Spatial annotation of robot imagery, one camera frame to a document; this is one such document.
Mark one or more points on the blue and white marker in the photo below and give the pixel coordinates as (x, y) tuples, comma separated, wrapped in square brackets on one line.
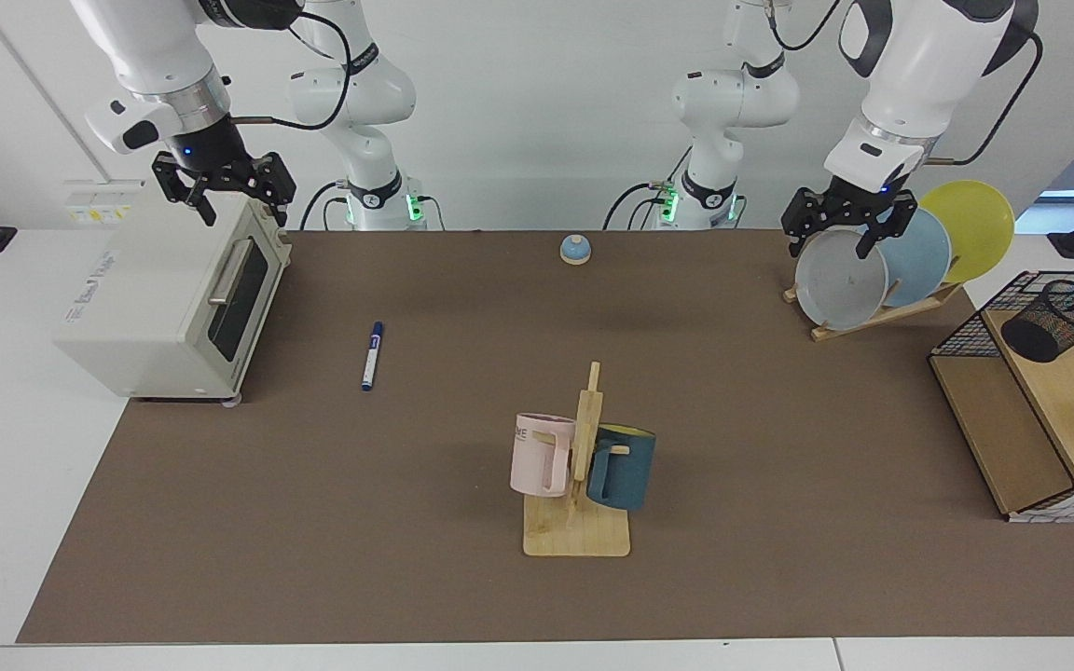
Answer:
[(372, 357)]

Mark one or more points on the pink cup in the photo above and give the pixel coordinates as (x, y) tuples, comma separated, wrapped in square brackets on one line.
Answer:
[(537, 461)]

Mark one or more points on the black mesh pen holder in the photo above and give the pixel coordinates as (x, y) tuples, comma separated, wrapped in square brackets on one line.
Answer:
[(1054, 321)]

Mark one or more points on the wooden plate rack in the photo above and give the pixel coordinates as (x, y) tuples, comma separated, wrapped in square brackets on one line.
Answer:
[(882, 317)]

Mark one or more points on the grey plate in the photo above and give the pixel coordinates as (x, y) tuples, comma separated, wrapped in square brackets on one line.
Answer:
[(835, 284)]

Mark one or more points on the dark teal cup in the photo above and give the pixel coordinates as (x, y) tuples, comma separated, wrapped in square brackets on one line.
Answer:
[(626, 471)]

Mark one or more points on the light blue plate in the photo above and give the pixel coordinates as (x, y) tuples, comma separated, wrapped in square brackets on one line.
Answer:
[(919, 256)]

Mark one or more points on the small blue round bell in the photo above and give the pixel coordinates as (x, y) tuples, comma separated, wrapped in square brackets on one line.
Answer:
[(575, 249)]

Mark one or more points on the pale toaster oven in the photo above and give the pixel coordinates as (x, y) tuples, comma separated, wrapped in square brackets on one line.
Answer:
[(145, 298)]

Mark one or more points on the white wall socket strip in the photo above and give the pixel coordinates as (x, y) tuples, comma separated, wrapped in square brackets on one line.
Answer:
[(99, 200)]

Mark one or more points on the yellow plate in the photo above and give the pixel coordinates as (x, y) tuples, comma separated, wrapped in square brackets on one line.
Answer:
[(975, 219)]

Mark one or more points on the wooden cup stand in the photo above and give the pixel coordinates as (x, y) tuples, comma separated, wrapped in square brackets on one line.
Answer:
[(584, 536)]

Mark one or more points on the brown table cloth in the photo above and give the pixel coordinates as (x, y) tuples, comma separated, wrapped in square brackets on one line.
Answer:
[(406, 522)]

